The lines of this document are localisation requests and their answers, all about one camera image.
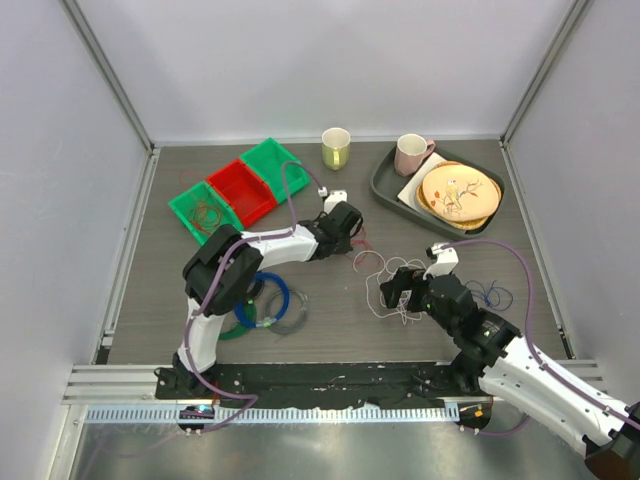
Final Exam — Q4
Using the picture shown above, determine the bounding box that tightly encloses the right aluminium frame post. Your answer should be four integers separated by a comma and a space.
500, 0, 593, 148

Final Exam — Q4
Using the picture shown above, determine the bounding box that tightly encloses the white napkin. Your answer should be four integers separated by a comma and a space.
396, 153, 446, 211

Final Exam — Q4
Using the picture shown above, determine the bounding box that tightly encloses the red bin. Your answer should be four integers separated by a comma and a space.
206, 158, 278, 228

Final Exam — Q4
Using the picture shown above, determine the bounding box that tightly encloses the near green bin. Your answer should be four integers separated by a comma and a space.
168, 181, 243, 245

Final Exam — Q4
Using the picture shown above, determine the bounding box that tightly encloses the purple cable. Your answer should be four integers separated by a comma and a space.
182, 160, 328, 434
439, 237, 640, 436

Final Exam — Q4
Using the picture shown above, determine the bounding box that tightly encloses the far green bin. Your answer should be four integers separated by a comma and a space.
240, 138, 310, 204

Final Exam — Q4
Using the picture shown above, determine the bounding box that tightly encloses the left aluminium frame post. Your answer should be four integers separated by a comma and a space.
59, 0, 155, 154

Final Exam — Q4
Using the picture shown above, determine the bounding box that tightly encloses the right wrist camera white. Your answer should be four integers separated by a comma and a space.
425, 243, 459, 277

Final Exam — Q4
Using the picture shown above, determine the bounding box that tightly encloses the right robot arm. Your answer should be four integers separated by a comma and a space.
380, 267, 639, 479

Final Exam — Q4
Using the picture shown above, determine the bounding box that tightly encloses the slotted cable duct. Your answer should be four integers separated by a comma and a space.
85, 403, 459, 426

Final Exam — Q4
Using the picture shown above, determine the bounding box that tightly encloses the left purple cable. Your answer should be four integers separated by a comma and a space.
182, 160, 328, 434

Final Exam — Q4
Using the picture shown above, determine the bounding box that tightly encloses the dark grey tray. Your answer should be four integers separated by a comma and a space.
370, 146, 495, 241

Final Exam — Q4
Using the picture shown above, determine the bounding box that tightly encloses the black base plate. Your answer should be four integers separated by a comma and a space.
154, 362, 487, 410

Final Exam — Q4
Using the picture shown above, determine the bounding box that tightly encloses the green bin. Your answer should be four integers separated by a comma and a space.
240, 138, 310, 204
168, 181, 243, 245

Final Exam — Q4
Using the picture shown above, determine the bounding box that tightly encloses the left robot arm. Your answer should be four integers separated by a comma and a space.
173, 201, 363, 399

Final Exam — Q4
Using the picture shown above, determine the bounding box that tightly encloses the blue wire coil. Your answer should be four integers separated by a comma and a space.
233, 272, 291, 330

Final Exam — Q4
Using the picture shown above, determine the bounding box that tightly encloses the blue loose wire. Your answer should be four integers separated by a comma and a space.
464, 278, 515, 309

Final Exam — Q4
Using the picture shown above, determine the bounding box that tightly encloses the white wire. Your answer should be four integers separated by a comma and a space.
352, 249, 426, 326

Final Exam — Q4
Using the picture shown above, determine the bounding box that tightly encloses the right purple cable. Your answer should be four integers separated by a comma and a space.
439, 237, 640, 436

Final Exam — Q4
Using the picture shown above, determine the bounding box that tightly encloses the lower wooden plate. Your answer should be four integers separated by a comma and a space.
415, 160, 503, 232

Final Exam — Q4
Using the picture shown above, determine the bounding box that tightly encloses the pink mug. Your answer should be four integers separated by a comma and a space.
394, 133, 436, 177

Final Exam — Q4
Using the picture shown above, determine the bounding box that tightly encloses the grey wire coil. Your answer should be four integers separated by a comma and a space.
263, 288, 310, 337

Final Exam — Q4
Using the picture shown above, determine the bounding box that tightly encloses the bird pattern plate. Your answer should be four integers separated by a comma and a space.
421, 164, 501, 221

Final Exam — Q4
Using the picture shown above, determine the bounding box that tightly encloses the yellow-green mug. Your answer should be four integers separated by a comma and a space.
321, 127, 351, 171

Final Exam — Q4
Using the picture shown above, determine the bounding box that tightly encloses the green wire coil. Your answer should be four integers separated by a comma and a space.
216, 322, 255, 341

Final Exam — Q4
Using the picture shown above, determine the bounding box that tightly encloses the aluminium frame post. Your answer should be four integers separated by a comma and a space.
500, 0, 593, 148
59, 0, 155, 154

